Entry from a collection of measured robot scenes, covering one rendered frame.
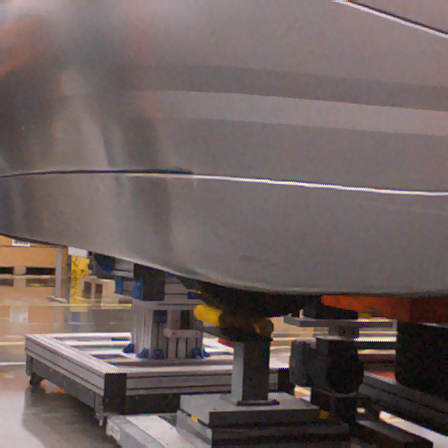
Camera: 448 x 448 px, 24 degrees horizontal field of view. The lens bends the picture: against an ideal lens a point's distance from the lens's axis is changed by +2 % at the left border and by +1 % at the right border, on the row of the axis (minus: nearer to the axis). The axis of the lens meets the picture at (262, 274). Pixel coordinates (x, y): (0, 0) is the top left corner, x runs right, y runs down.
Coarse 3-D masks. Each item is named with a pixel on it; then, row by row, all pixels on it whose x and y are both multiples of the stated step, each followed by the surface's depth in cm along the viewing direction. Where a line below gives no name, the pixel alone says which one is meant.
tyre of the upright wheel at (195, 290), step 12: (180, 276) 342; (192, 288) 341; (204, 288) 330; (216, 288) 331; (228, 288) 333; (204, 300) 347; (216, 300) 333; (228, 300) 333; (240, 300) 335; (252, 300) 337; (264, 300) 338; (276, 300) 340; (288, 300) 342; (300, 300) 343; (312, 300) 345; (240, 312) 336; (252, 312) 337; (264, 312) 339; (276, 312) 340; (288, 312) 342
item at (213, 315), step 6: (198, 306) 361; (204, 306) 357; (210, 306) 353; (198, 312) 358; (204, 312) 352; (210, 312) 347; (216, 312) 343; (222, 312) 340; (228, 312) 341; (198, 318) 360; (204, 318) 353; (210, 318) 346; (216, 318) 341; (222, 318) 340; (228, 318) 338; (216, 324) 343; (222, 324) 340; (228, 324) 341
